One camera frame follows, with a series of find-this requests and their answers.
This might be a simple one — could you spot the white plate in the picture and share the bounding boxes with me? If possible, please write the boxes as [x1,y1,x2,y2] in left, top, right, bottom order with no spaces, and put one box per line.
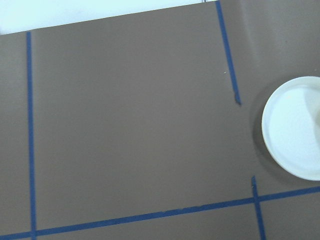
[261,76,320,181]

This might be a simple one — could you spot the brown paper table cover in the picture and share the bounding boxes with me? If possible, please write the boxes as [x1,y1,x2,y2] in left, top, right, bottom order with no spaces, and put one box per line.
[0,0,320,240]

